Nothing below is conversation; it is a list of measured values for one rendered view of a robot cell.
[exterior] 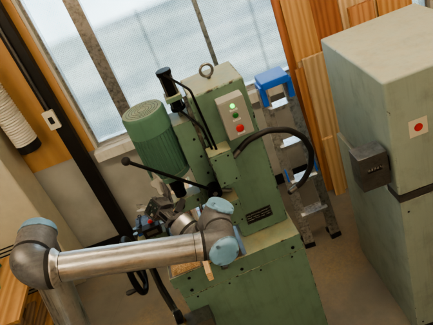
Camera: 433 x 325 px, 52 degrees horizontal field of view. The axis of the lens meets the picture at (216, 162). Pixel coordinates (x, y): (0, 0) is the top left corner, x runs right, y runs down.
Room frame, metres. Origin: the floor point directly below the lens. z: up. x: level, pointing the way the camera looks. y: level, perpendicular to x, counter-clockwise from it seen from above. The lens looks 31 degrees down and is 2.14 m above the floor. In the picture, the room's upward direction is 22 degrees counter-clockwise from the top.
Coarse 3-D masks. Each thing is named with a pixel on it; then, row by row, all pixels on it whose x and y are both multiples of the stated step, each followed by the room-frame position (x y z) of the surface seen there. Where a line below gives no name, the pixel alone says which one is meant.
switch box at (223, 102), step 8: (224, 96) 1.52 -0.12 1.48; (232, 96) 1.50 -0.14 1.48; (240, 96) 1.48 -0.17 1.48; (216, 104) 1.49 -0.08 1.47; (224, 104) 1.48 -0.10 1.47; (240, 104) 1.48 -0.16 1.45; (224, 112) 1.48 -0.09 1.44; (232, 112) 1.48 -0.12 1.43; (240, 112) 1.48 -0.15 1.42; (248, 112) 1.48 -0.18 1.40; (224, 120) 1.48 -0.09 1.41; (232, 120) 1.48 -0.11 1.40; (240, 120) 1.48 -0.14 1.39; (248, 120) 1.48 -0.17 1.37; (232, 128) 1.48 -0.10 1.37; (248, 128) 1.48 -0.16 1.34; (232, 136) 1.48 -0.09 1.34; (240, 136) 1.48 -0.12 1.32
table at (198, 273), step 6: (210, 264) 1.36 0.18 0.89; (168, 270) 1.41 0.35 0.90; (192, 270) 1.36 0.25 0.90; (198, 270) 1.36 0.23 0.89; (204, 270) 1.36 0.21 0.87; (216, 270) 1.36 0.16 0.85; (174, 276) 1.36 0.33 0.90; (180, 276) 1.36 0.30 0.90; (186, 276) 1.36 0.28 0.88; (192, 276) 1.36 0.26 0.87; (198, 276) 1.36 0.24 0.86; (204, 276) 1.36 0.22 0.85; (174, 282) 1.35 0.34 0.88; (180, 282) 1.35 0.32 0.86; (186, 282) 1.36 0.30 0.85; (174, 288) 1.36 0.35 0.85
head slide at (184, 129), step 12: (180, 120) 1.61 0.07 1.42; (180, 132) 1.58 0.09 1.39; (192, 132) 1.58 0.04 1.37; (180, 144) 1.58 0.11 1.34; (192, 144) 1.58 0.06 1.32; (192, 156) 1.58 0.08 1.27; (204, 156) 1.58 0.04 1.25; (192, 168) 1.57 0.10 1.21; (204, 168) 1.58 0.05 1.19; (204, 180) 1.58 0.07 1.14; (204, 192) 1.58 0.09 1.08
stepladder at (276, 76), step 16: (256, 80) 2.32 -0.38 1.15; (272, 80) 2.23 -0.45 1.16; (288, 80) 2.22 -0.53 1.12; (288, 96) 2.27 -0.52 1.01; (272, 112) 2.23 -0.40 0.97; (304, 128) 2.24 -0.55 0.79; (288, 144) 2.21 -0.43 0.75; (304, 144) 2.22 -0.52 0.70; (288, 160) 2.21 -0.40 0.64; (288, 176) 2.20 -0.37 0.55; (320, 176) 2.19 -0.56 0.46; (320, 192) 2.17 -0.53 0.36; (304, 208) 2.19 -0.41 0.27; (320, 208) 2.14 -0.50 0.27; (304, 224) 2.15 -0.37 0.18; (336, 224) 2.14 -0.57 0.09; (304, 240) 2.14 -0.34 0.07
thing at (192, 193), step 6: (192, 186) 1.67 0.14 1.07; (192, 192) 1.63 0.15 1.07; (198, 192) 1.61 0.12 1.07; (174, 198) 1.64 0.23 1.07; (186, 198) 1.61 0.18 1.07; (192, 198) 1.61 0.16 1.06; (174, 204) 1.61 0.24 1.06; (186, 204) 1.61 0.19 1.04; (192, 204) 1.61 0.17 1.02; (198, 204) 1.61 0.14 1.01; (186, 210) 1.61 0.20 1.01
